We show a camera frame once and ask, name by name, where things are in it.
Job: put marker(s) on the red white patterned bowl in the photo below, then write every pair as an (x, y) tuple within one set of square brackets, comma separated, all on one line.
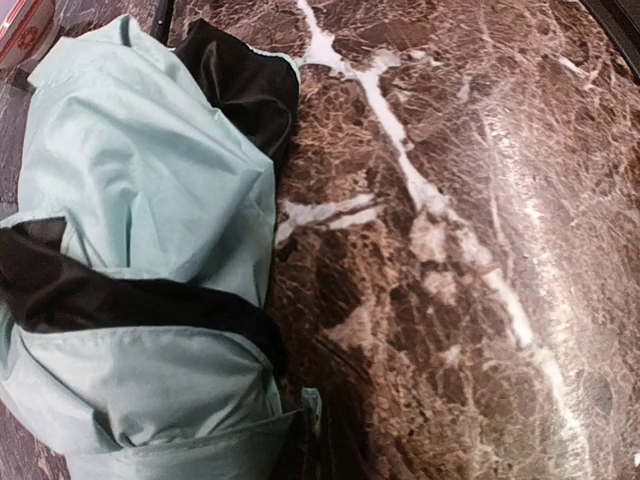
[(28, 29)]

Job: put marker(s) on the black curved front rail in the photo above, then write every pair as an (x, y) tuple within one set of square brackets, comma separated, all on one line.
[(620, 20)]

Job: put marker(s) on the mint green folding umbrella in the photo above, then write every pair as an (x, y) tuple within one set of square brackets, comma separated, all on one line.
[(134, 340)]

